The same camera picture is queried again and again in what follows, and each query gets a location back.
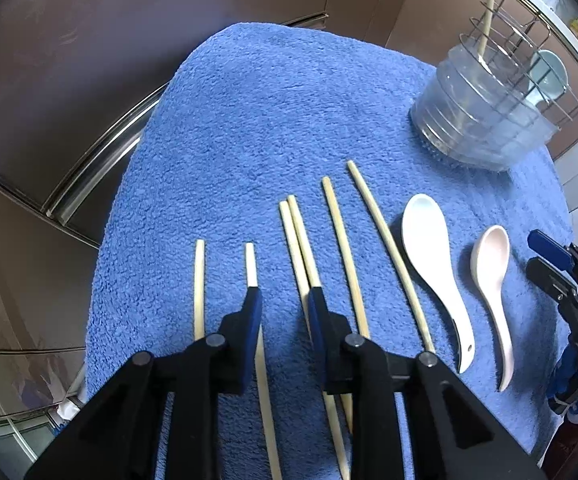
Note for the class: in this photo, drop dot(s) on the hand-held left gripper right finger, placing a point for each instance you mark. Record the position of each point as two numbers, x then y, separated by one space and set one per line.
316 312

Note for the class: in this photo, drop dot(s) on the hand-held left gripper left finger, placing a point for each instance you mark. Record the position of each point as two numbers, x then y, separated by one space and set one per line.
254 312

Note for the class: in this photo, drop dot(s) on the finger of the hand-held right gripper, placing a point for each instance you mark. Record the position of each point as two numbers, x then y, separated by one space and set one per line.
551 280
549 247

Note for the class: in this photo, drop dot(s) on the wooden chopstick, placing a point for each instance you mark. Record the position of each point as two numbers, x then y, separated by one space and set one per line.
490 0
341 245
199 285
374 210
250 265
301 240

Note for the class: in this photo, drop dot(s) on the pink ceramic spoon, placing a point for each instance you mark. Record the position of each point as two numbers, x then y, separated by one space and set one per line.
491 255

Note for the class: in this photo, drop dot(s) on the group of bamboo chopsticks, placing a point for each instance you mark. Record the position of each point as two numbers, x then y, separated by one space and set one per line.
289 240

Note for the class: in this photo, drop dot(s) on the white ceramic spoon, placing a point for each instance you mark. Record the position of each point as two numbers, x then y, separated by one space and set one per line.
424 230

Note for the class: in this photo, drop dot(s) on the blue and white object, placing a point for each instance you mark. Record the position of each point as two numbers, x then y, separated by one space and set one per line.
571 390

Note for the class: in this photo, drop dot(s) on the light blue ceramic spoon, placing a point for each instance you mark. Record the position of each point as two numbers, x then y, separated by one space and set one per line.
549 72

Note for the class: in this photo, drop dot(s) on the blue terry towel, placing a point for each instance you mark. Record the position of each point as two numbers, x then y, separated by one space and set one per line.
269 135

